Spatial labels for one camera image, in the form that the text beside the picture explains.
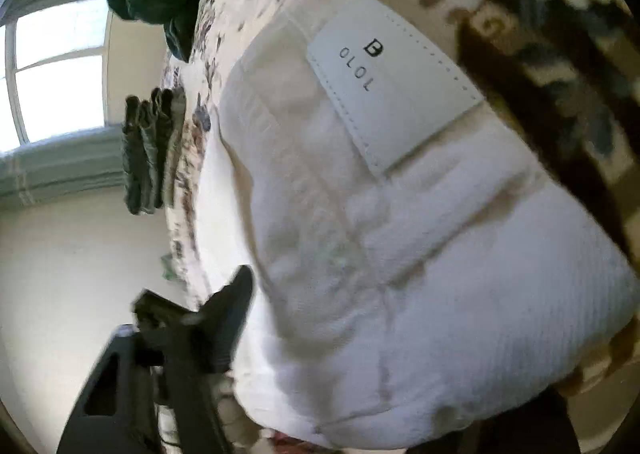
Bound window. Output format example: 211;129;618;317
0;0;109;153

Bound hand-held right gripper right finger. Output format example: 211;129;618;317
479;385;582;454

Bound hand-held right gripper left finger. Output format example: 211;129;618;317
55;264;256;454

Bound white pants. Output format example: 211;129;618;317
192;0;640;450

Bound stack of folded jeans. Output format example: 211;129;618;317
121;86;189;216

